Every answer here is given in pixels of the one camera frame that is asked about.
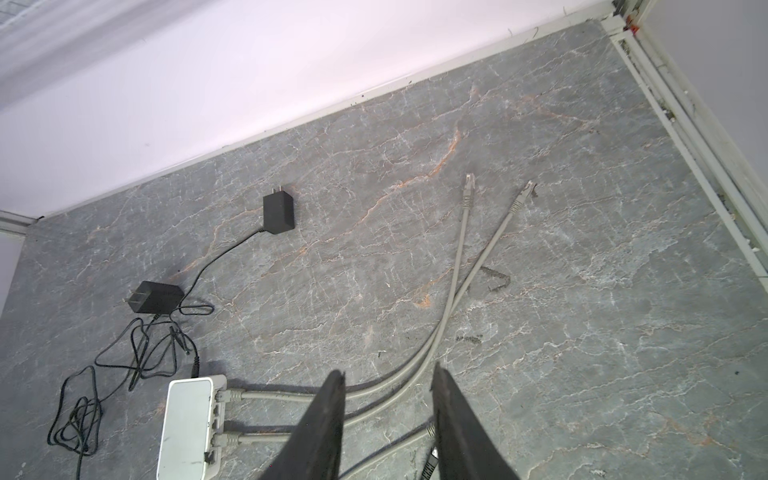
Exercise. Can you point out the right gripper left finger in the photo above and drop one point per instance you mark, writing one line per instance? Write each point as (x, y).
(314, 448)

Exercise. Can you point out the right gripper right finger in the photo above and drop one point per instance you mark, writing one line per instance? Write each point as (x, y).
(465, 451)

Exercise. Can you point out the white router box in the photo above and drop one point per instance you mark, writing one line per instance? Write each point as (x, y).
(193, 416)

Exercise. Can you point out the black power adapter with prongs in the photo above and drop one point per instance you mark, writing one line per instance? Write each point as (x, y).
(155, 298)

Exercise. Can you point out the black cube power adapter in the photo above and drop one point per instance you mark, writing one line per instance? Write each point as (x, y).
(278, 212)

